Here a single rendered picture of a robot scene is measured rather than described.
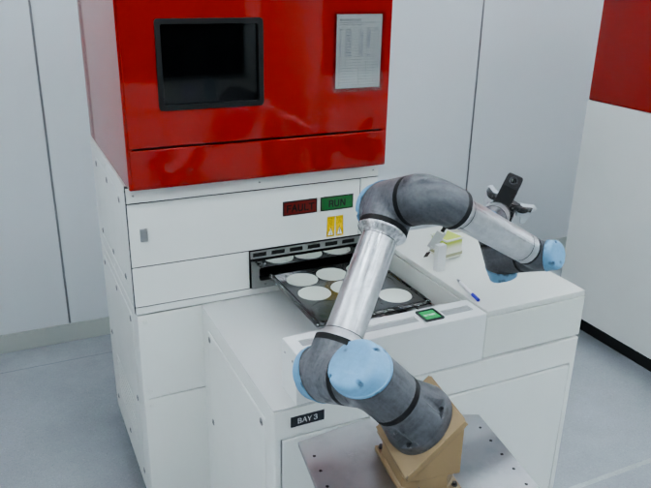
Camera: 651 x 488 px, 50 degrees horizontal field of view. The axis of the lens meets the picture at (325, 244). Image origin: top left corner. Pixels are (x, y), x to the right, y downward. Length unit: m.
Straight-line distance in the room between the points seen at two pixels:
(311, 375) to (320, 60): 1.01
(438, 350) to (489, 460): 0.37
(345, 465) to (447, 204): 0.60
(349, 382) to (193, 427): 1.19
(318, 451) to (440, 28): 2.98
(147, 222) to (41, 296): 1.73
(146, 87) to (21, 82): 1.57
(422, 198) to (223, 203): 0.80
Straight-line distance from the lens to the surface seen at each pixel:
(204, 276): 2.22
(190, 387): 2.38
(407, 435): 1.44
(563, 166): 4.97
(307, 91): 2.11
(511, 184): 2.02
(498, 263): 1.86
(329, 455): 1.60
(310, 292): 2.12
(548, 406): 2.27
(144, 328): 2.24
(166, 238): 2.14
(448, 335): 1.89
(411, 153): 4.20
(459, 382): 1.99
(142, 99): 1.97
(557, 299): 2.09
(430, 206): 1.53
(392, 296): 2.12
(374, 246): 1.56
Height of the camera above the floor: 1.81
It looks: 21 degrees down
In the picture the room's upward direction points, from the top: 1 degrees clockwise
